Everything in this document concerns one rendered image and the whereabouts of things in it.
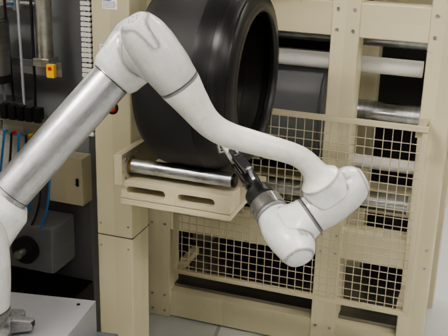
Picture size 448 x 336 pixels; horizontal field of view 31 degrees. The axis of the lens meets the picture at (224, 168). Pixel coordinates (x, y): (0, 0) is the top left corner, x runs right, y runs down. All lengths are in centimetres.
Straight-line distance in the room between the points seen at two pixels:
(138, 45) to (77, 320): 65
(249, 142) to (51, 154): 47
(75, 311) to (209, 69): 72
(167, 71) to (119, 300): 120
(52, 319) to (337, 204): 73
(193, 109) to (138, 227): 94
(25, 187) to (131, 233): 77
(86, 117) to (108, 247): 87
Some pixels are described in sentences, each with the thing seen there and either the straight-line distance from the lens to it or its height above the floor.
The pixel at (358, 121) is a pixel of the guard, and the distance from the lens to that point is 271.
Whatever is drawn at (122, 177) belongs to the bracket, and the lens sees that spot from 246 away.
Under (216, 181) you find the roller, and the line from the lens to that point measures 237.
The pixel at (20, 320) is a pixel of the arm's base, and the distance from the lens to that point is 186.
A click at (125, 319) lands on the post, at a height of 32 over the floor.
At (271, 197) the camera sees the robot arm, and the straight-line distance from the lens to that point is 204.
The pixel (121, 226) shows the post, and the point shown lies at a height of 66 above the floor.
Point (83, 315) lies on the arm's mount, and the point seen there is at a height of 76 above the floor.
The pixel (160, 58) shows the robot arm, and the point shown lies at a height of 137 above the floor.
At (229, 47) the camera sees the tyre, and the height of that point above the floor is 131.
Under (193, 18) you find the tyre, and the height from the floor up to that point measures 138.
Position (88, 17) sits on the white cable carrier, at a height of 133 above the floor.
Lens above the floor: 173
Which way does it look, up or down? 20 degrees down
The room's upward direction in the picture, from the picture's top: 2 degrees clockwise
